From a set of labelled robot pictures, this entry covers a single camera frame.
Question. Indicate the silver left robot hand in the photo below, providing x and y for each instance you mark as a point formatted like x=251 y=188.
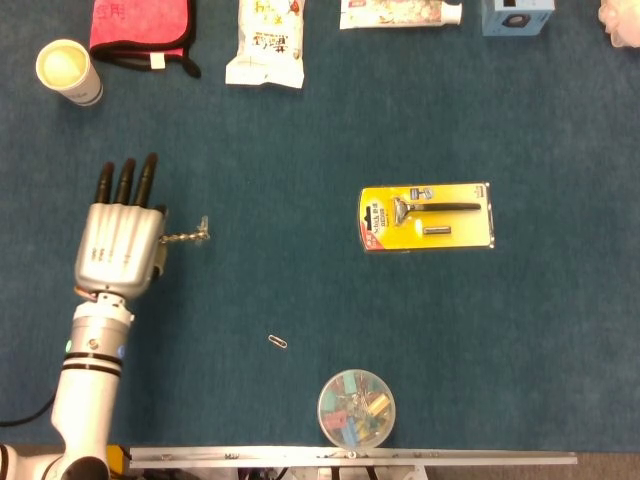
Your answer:
x=117 y=250

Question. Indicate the white snack bag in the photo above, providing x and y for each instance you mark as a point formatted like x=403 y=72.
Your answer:
x=265 y=50

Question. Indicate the yellow block under rail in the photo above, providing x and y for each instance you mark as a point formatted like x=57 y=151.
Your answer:
x=119 y=457

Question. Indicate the yellow razor blister pack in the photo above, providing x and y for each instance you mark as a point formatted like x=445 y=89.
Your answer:
x=450 y=240

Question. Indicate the white toothpaste tube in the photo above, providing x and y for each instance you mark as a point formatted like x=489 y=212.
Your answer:
x=395 y=14

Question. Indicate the pale pink bath loofah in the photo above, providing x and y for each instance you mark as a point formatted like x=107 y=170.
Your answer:
x=622 y=25

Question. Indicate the beaded metal chain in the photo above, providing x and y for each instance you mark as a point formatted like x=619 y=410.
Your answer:
x=182 y=238

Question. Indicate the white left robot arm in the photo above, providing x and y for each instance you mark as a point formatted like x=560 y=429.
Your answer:
x=90 y=380

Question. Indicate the round clear clip container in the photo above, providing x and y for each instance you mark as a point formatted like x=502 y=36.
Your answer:
x=356 y=407

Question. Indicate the pink folded towel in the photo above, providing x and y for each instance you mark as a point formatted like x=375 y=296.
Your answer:
x=140 y=25

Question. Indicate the white paper cup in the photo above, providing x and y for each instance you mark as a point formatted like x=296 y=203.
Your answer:
x=65 y=67

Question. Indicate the blue felt table cover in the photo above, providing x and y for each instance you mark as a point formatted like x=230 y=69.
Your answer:
x=450 y=325

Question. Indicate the aluminium frame rail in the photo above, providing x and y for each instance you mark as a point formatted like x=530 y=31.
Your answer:
x=350 y=456

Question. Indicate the light blue speaker box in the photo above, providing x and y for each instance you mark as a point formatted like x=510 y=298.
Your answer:
x=517 y=20

